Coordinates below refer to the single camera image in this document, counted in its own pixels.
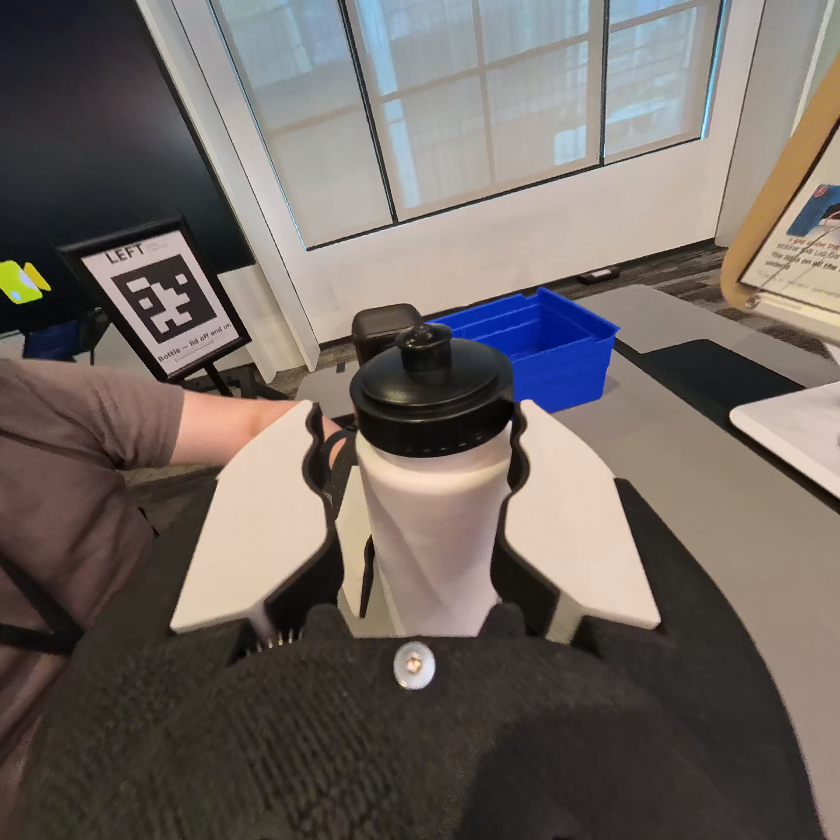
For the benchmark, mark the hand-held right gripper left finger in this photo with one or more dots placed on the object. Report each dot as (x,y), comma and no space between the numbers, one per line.
(253,538)

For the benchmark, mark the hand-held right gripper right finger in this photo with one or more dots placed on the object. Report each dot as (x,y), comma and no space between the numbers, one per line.
(577,538)

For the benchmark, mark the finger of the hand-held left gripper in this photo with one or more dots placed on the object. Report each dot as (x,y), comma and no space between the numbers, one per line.
(354,544)

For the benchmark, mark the black bottle lid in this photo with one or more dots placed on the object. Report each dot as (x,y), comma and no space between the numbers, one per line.
(433,394)

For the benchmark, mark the white plastic bottle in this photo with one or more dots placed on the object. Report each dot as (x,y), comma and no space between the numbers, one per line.
(433,525)

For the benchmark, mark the blue plastic bin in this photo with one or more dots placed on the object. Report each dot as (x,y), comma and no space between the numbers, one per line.
(558,354)

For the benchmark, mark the person's left hand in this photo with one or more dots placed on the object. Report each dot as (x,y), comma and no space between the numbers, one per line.
(339,451)

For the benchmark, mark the black rectangular table pad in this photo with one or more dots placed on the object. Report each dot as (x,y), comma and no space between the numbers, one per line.
(715,380)

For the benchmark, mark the black framed sign stand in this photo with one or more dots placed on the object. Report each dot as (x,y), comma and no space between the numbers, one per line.
(164,295)

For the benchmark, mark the small blue display device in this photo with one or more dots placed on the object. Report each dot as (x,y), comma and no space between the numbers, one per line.
(56,341)

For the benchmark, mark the printed instruction sheet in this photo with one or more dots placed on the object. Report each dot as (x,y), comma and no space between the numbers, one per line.
(807,262)

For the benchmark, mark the instruction board on white stand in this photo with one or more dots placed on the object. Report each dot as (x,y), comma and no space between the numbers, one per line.
(761,210)

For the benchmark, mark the large dark wall screen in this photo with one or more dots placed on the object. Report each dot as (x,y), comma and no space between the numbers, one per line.
(98,131)

